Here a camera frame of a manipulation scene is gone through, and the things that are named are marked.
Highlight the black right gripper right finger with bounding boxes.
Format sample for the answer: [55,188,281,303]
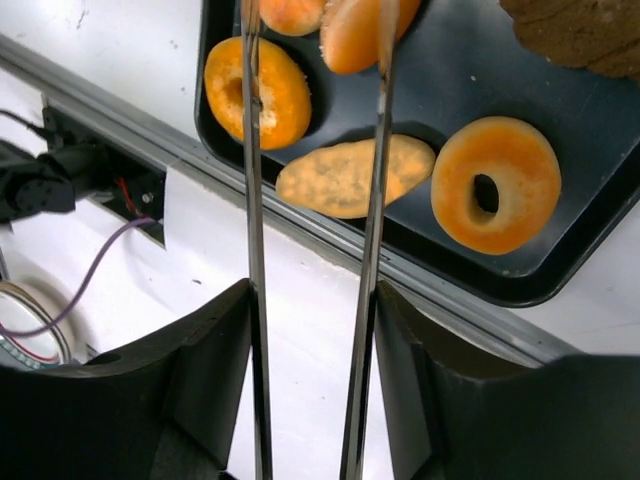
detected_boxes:
[375,282,639,479]

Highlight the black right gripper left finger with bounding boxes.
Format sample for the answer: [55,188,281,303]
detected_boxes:
[1,279,251,480]

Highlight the metal tongs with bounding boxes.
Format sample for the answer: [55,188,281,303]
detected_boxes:
[240,1,399,479]

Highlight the orange bread roll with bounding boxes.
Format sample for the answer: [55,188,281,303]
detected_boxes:
[320,0,421,75]

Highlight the oblong tan bread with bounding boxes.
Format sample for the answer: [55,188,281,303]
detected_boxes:
[275,134,436,219]

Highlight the tape roll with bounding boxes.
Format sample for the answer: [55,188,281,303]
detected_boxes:
[1,281,76,370]

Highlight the right pale bagel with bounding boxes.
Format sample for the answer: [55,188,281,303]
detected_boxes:
[431,116,562,255]

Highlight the left orange bagel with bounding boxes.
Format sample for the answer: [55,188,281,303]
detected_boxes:
[204,37,312,150]

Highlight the black baking tray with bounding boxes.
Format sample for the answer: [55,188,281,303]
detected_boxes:
[193,0,640,309]

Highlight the dark brown croissant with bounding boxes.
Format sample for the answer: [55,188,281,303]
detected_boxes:
[500,0,639,81]

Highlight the round bun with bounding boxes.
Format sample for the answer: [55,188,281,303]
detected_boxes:
[259,0,326,37]

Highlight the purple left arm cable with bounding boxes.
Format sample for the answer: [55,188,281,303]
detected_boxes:
[0,215,156,339]

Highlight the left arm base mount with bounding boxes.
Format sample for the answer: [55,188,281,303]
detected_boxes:
[1,107,166,241]

